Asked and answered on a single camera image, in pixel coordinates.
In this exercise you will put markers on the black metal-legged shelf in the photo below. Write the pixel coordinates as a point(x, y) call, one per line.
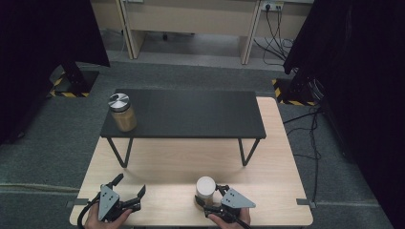
point(191, 113)

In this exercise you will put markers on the person's left hand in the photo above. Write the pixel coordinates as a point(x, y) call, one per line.
point(95, 221)

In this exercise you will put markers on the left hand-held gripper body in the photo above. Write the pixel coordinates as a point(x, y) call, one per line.
point(110, 203)

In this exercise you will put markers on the black stand base hazard tape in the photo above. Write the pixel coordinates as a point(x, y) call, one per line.
point(294, 92)
point(76, 82)

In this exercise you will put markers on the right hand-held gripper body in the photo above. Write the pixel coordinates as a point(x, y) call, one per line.
point(234, 203)

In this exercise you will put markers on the beige wooden desk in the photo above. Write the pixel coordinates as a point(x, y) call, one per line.
point(191, 19)

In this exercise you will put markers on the metal-lidded glass spice jar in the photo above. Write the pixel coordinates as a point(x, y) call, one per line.
point(122, 114)

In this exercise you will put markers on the white-lidded glass spice jar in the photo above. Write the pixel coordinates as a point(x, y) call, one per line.
point(205, 189)

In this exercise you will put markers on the person's right hand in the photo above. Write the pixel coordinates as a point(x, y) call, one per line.
point(223, 222)

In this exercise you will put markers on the grey table bracket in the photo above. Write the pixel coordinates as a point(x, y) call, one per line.
point(78, 202)
point(305, 202)

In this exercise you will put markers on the white wall power socket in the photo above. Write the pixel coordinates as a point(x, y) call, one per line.
point(272, 5)

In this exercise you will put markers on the black curtain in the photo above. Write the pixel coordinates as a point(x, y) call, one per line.
point(41, 47)
point(359, 79)

